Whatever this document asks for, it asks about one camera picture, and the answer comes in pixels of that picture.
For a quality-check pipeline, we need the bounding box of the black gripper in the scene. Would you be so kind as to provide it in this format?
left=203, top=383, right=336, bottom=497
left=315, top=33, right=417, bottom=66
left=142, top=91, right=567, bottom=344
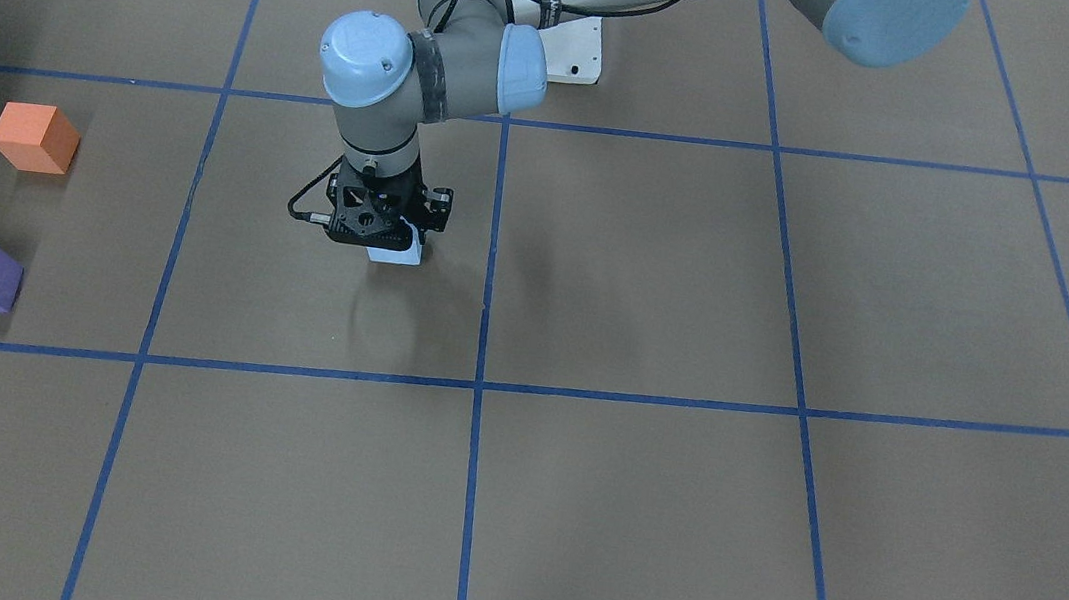
left=322, top=164, right=454, bottom=252

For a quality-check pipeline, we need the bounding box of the light blue foam block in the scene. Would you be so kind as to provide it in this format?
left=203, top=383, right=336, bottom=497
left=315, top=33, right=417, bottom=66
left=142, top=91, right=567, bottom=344
left=366, top=220, right=424, bottom=267

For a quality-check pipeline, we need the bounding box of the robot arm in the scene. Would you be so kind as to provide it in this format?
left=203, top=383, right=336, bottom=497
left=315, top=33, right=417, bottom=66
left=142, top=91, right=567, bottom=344
left=286, top=0, right=970, bottom=266

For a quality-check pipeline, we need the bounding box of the orange foam block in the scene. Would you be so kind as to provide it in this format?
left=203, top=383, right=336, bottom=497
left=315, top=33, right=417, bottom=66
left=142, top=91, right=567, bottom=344
left=0, top=101, right=82, bottom=176

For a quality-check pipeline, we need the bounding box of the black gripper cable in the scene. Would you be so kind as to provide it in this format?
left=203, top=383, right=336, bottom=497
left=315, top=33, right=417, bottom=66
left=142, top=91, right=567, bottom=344
left=286, top=150, right=347, bottom=228

